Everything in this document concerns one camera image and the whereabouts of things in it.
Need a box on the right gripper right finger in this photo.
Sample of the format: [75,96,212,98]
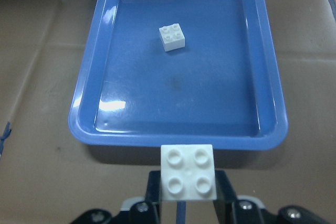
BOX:
[213,170,265,223]

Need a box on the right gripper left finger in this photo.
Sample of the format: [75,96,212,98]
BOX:
[129,170,162,223]

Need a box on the brown paper table cover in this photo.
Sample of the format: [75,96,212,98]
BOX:
[1,0,335,223]

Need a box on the white block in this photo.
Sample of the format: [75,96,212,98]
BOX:
[161,144,217,201]
[159,23,185,52]

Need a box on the blue plastic tray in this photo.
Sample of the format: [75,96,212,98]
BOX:
[68,0,288,151]

